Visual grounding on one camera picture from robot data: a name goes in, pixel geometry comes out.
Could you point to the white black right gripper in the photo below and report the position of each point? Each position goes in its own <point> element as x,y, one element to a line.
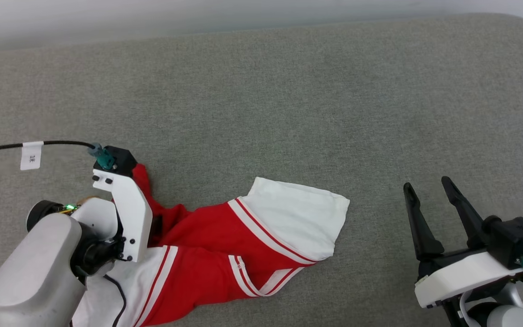
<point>461,277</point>

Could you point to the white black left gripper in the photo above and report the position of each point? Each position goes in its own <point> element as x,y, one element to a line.
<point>132,218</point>

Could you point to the red and white shirt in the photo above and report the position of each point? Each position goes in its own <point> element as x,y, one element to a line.
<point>207,245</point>

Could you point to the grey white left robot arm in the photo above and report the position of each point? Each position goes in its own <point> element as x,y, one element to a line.
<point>30,272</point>

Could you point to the grey fabric sofa seat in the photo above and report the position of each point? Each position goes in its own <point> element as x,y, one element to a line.
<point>288,113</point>

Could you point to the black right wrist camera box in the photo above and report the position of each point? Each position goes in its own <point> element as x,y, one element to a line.
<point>515,238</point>

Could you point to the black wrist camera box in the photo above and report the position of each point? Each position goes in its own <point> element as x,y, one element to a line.
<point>515,238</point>
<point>120,160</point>

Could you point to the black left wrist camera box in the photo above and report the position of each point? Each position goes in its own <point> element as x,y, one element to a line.
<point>120,160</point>

